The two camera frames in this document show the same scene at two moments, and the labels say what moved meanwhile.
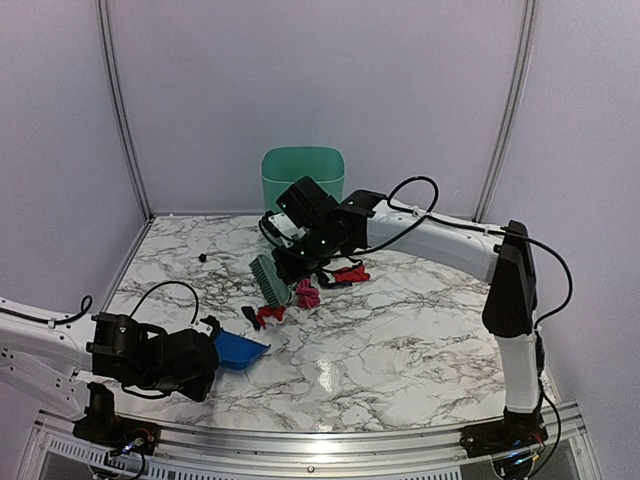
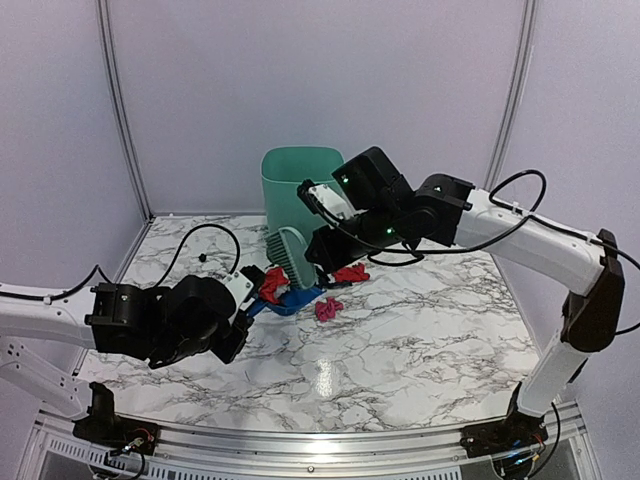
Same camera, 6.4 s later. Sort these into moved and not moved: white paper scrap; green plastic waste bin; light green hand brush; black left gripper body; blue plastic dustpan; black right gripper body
Moved: white paper scrap; black right gripper body; blue plastic dustpan; black left gripper body; light green hand brush
Not moved: green plastic waste bin
